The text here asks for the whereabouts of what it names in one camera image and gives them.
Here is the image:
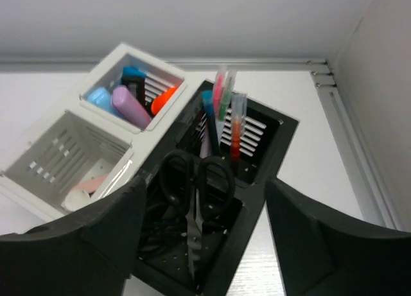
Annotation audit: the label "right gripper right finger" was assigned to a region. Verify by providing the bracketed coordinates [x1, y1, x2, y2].
[265, 178, 410, 295]

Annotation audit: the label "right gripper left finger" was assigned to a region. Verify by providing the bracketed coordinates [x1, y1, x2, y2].
[1, 177, 147, 295]

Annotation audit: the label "white pink eraser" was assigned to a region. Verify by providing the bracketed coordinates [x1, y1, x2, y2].
[61, 173, 109, 212]

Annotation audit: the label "blue handled scissors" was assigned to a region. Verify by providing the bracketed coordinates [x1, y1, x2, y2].
[159, 150, 236, 280]

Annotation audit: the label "blue dark pen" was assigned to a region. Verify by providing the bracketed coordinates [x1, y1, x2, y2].
[202, 90, 222, 157]

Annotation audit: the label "purple highlighter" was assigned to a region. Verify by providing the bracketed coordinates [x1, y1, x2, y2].
[112, 85, 152, 130]

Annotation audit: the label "light blue highlighter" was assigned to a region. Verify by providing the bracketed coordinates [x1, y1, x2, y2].
[87, 87, 123, 118]

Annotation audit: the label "orange capped black marker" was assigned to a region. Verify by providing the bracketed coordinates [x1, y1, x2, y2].
[151, 87, 177, 116]

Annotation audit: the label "thin red pencil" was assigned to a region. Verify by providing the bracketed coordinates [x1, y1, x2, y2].
[230, 93, 247, 164]

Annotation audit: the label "blue capped black marker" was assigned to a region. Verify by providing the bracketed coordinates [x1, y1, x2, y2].
[121, 67, 147, 106]

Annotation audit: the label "green pen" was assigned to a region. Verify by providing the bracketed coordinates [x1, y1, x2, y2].
[216, 69, 237, 142]

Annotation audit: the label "red pen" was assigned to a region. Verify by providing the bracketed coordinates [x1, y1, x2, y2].
[213, 65, 227, 110]

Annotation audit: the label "black handled scissors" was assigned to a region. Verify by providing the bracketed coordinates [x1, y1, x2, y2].
[137, 181, 187, 259]

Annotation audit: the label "white slatted container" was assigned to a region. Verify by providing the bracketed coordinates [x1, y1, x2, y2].
[1, 43, 188, 221]

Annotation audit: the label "black slatted container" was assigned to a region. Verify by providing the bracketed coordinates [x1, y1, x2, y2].
[132, 80, 298, 295]

